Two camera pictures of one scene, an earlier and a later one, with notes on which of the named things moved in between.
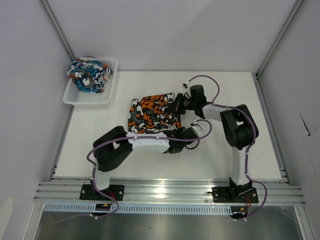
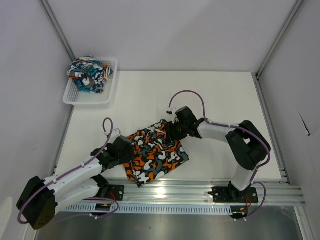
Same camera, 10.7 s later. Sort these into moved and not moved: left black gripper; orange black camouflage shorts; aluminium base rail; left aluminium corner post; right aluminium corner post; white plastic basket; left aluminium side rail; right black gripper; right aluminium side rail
Moved: left black gripper; right black gripper; orange black camouflage shorts
Not moved: right aluminium side rail; aluminium base rail; right aluminium corner post; left aluminium side rail; white plastic basket; left aluminium corner post
